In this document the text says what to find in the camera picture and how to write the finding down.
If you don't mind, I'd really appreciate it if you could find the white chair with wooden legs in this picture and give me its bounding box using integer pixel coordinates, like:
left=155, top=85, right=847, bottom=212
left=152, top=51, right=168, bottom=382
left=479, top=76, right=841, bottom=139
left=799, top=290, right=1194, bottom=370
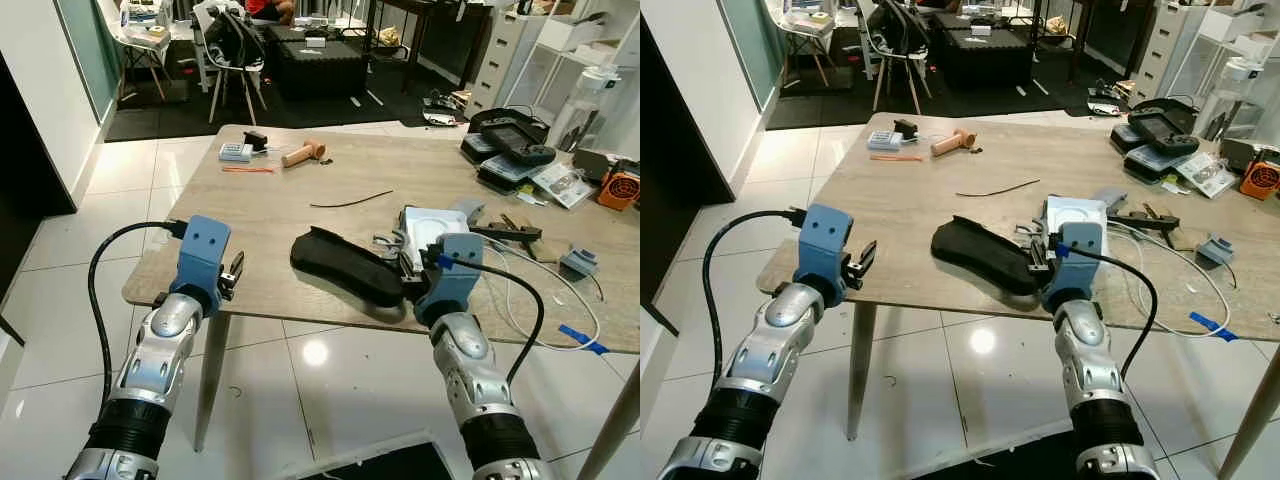
left=770, top=0, right=843, bottom=88
left=104, top=0, right=177, bottom=103

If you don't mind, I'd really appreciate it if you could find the white square box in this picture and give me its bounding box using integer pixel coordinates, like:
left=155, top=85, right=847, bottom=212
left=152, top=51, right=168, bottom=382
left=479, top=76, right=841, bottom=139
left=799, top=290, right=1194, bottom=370
left=399, top=205, right=473, bottom=273
left=1044, top=195, right=1110, bottom=251

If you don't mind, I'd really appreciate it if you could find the large black case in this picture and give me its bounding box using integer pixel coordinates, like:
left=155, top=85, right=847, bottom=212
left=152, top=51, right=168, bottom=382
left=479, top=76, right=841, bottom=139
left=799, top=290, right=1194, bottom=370
left=940, top=24, right=1037, bottom=92
left=274, top=34, right=370, bottom=102

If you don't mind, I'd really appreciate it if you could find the small black box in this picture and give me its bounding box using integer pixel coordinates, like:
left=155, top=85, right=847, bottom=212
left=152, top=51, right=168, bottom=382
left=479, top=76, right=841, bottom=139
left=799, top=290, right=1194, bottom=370
left=572, top=148, right=623, bottom=187
left=1220, top=137, right=1280, bottom=171

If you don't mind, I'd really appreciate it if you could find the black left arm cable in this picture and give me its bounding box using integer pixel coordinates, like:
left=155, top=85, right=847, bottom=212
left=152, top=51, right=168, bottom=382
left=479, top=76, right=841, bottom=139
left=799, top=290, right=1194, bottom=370
left=87, top=220, right=191, bottom=403
left=700, top=208, right=809, bottom=393

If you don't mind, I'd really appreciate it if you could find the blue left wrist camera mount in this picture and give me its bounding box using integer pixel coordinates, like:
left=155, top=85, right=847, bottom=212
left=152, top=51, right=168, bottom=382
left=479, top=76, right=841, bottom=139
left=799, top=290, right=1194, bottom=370
left=176, top=215, right=233, bottom=316
left=797, top=204, right=854, bottom=306

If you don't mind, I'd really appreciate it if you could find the tan cylindrical handle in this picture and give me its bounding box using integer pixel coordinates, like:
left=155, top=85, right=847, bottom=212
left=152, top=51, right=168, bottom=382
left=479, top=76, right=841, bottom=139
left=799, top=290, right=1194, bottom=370
left=281, top=139, right=328, bottom=169
left=930, top=128, right=977, bottom=158

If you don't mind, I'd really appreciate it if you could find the orange fan device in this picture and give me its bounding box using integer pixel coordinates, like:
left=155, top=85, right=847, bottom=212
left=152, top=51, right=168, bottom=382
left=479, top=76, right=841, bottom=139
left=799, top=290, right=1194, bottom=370
left=1240, top=160, right=1280, bottom=202
left=598, top=166, right=641, bottom=212

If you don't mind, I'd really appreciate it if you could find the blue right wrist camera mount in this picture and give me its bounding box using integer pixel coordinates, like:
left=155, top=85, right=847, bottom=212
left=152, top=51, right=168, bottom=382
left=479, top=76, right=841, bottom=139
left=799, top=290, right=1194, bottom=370
left=1042, top=222, right=1107, bottom=314
left=414, top=233, right=487, bottom=327

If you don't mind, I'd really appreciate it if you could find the white cable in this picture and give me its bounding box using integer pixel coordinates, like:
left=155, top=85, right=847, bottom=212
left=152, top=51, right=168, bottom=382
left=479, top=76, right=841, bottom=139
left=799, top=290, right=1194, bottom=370
left=1104, top=224, right=1237, bottom=339
left=484, top=238, right=607, bottom=353

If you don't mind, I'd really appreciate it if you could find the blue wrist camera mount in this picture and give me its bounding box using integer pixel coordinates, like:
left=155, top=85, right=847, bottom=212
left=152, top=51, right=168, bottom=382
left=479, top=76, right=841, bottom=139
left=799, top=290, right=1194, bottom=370
left=797, top=204, right=854, bottom=306
left=176, top=215, right=233, bottom=316
left=414, top=233, right=487, bottom=327
left=1042, top=222, right=1107, bottom=314

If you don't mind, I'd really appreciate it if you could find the black hand tool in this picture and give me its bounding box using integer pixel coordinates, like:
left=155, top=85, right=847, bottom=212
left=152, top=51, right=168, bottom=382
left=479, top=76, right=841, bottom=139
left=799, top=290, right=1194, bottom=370
left=468, top=200, right=544, bottom=247
left=1095, top=187, right=1182, bottom=237

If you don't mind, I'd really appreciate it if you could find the small grey adapter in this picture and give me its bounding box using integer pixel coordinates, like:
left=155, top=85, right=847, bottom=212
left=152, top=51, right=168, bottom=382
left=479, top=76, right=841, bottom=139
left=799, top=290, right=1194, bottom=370
left=560, top=245, right=600, bottom=279
left=1197, top=234, right=1237, bottom=267

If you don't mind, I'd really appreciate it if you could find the black padded pouch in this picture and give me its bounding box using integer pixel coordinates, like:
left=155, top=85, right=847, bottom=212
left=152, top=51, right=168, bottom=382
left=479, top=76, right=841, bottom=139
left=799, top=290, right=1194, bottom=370
left=290, top=226, right=413, bottom=310
left=930, top=215, right=1051, bottom=298

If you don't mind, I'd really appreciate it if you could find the black backpack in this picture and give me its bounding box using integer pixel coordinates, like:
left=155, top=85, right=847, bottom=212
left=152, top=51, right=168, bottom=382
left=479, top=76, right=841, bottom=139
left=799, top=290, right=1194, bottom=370
left=868, top=0, right=933, bottom=59
left=203, top=8, right=267, bottom=71

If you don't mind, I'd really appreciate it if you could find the printed booklet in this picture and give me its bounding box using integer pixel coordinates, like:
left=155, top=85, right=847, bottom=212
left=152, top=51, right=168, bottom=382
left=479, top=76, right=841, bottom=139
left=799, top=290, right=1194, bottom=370
left=1175, top=152, right=1240, bottom=200
left=530, top=163, right=594, bottom=210

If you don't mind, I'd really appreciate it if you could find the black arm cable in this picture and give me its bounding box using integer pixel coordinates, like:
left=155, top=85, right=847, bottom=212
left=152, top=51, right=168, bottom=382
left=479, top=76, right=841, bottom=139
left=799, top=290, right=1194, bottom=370
left=700, top=208, right=809, bottom=393
left=1058, top=244, right=1160, bottom=383
left=435, top=254, right=547, bottom=387
left=87, top=220, right=191, bottom=403

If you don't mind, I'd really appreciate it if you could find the thin black strip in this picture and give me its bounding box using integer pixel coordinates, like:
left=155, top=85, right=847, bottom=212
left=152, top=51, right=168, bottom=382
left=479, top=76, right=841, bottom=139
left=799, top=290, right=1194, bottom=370
left=309, top=190, right=396, bottom=210
left=955, top=179, right=1042, bottom=199

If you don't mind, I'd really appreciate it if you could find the blue tape strip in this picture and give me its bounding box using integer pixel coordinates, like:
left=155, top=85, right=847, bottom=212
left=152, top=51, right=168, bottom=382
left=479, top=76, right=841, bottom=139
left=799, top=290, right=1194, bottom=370
left=1188, top=312, right=1240, bottom=344
left=558, top=324, right=610, bottom=357

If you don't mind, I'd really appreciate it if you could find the white drawer cabinet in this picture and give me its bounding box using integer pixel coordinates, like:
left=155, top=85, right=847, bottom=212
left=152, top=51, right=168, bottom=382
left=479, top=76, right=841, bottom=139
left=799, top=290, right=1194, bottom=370
left=464, top=8, right=543, bottom=117
left=1128, top=0, right=1203, bottom=107

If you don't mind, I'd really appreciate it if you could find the dark grey rug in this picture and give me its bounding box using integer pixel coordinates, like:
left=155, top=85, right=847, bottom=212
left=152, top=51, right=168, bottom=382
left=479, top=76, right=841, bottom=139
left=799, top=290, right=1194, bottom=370
left=104, top=38, right=483, bottom=143
left=765, top=28, right=1136, bottom=132

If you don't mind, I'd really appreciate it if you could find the person in red shirt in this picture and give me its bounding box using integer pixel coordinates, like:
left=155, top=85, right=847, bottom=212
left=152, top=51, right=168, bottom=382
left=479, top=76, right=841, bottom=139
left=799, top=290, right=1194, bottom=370
left=244, top=0, right=298, bottom=27

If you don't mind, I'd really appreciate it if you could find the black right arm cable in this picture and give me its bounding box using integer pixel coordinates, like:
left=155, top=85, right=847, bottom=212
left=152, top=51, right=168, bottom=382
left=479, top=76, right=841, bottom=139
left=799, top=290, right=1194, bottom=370
left=1058, top=244, right=1160, bottom=383
left=435, top=254, right=547, bottom=387

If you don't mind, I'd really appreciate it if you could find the wooden table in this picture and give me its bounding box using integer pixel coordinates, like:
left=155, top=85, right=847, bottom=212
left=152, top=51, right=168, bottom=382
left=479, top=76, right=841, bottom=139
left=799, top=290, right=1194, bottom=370
left=757, top=112, right=1280, bottom=480
left=122, top=123, right=641, bottom=480

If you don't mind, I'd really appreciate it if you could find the black handheld controller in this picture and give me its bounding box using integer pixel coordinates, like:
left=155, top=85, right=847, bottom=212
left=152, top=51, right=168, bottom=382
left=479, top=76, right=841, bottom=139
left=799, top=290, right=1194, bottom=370
left=1126, top=99, right=1202, bottom=157
left=468, top=108, right=557, bottom=169

